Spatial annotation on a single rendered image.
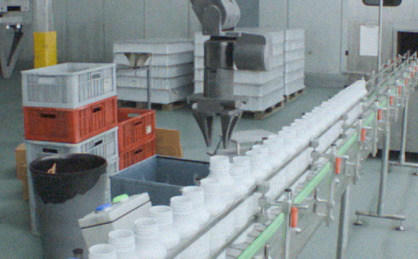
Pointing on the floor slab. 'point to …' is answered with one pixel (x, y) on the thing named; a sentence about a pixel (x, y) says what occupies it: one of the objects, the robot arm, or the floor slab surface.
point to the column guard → (44, 49)
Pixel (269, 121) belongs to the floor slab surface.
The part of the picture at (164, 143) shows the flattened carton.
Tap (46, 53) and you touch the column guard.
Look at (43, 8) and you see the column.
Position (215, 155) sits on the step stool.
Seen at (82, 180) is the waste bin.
